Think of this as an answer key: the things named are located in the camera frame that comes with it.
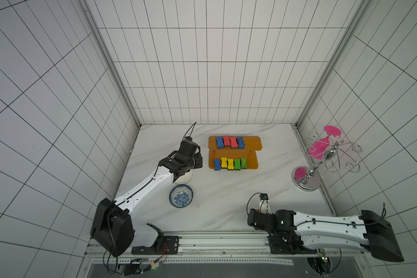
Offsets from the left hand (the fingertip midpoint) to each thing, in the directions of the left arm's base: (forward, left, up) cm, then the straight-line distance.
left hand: (196, 162), depth 83 cm
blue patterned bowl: (-12, +8, -14) cm, 20 cm away
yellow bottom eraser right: (+6, -19, -12) cm, 23 cm away
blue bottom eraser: (+6, -11, -12) cm, 18 cm away
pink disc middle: (+6, -61, +5) cm, 61 cm away
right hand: (-23, -27, -16) cm, 39 cm away
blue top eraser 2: (+11, -23, +1) cm, 26 cm away
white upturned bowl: (-3, +6, -11) cm, 13 cm away
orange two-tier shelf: (+11, -30, 0) cm, 32 cm away
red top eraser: (+14, -16, 0) cm, 21 cm away
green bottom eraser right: (+7, -26, -12) cm, 30 cm away
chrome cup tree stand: (-2, -59, -13) cm, 61 cm away
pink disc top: (+10, -64, +13) cm, 66 cm away
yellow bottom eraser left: (+7, -15, -13) cm, 21 cm away
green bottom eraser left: (+7, -22, -13) cm, 27 cm away
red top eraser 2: (+11, -19, +1) cm, 22 cm away
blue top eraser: (+12, -12, 0) cm, 17 cm away
